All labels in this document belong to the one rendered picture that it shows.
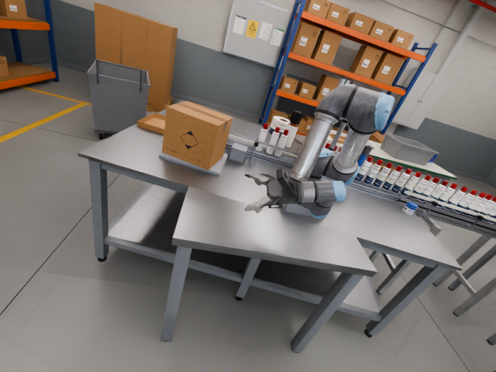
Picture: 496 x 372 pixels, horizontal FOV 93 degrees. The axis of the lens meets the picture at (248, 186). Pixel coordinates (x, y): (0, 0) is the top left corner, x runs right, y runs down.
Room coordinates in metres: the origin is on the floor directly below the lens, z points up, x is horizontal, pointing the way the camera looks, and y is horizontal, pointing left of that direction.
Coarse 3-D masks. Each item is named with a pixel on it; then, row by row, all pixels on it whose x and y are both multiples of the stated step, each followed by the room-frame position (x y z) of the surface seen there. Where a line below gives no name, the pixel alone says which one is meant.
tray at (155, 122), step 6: (156, 114) 1.74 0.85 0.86; (138, 120) 1.50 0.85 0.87; (144, 120) 1.58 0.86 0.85; (150, 120) 1.65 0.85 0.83; (156, 120) 1.69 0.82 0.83; (162, 120) 1.73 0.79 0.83; (138, 126) 1.49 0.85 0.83; (144, 126) 1.49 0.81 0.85; (150, 126) 1.49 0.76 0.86; (156, 126) 1.59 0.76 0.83; (162, 126) 1.62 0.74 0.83; (156, 132) 1.50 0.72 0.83; (162, 132) 1.50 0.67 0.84
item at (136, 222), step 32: (96, 192) 1.00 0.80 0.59; (160, 192) 1.66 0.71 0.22; (96, 224) 1.00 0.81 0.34; (128, 224) 1.19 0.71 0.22; (160, 224) 1.29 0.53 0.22; (96, 256) 1.00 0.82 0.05; (160, 256) 1.03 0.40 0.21; (192, 256) 1.10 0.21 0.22; (224, 256) 1.20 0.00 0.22; (288, 288) 1.11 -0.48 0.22; (320, 288) 1.20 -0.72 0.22; (416, 288) 1.10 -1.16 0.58; (384, 320) 1.10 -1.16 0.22
